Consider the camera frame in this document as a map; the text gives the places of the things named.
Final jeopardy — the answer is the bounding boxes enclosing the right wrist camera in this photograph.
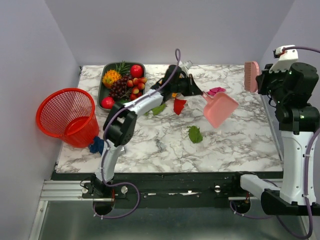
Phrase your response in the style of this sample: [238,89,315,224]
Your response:
[269,45,299,73]

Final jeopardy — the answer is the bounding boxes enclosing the purple toy grapes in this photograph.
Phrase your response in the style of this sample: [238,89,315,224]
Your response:
[109,74,134,101]

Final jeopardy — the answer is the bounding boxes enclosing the red mesh waste basket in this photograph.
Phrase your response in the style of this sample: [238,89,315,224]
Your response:
[35,88,99,148]

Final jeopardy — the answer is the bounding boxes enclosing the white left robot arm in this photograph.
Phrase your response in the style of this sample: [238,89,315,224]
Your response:
[90,61,202,198]

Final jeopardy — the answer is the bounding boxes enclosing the aluminium frame rail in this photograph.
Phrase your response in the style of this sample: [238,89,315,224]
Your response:
[39,180,112,202]

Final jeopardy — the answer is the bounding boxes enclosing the pink plastic dustpan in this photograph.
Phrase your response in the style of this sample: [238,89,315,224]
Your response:
[202,92,239,128]

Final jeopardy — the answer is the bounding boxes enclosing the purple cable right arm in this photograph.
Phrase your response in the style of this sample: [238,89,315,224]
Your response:
[229,45,320,239]

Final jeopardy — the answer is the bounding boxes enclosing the grey fruit tray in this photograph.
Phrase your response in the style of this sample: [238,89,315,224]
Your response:
[97,62,146,111]

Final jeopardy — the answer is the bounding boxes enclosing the orange snack bag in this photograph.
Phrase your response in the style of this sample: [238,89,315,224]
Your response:
[159,78,178,98]

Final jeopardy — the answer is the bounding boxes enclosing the pink hand brush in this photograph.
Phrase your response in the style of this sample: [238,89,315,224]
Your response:
[244,61,260,93]

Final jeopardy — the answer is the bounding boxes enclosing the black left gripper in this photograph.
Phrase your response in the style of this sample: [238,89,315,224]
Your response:
[170,74,202,97]

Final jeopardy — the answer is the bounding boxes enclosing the toy cherries bunch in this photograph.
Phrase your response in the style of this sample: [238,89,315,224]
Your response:
[126,77,148,101]

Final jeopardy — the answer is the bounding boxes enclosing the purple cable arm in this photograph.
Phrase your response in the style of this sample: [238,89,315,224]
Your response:
[229,45,320,239]
[92,48,182,220]

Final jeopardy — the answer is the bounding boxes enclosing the red toy apple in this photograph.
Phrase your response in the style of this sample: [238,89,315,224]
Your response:
[100,96,115,110]
[130,64,144,78]

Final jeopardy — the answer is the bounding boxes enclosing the dark green paper scrap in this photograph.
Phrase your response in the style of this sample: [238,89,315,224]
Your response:
[144,103,167,116]

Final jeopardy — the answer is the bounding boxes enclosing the toy pineapple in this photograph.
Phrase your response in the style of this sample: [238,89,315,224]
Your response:
[101,61,130,89]

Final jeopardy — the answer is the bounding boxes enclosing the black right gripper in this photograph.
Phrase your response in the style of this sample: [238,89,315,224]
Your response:
[257,62,290,104]

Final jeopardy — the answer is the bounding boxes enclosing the magenta crumpled paper scrap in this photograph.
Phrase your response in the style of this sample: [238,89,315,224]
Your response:
[207,87,226,97]

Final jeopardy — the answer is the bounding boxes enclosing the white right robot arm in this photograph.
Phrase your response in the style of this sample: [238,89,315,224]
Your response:
[230,62,320,216]

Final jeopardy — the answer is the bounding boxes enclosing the red paper scrap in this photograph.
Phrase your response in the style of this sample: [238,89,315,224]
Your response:
[173,98,187,116]

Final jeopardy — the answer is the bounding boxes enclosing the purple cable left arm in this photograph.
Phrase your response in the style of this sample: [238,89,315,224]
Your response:
[92,48,182,220]

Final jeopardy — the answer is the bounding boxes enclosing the blue crumpled paper scrap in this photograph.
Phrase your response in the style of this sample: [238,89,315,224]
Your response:
[88,136,105,155]

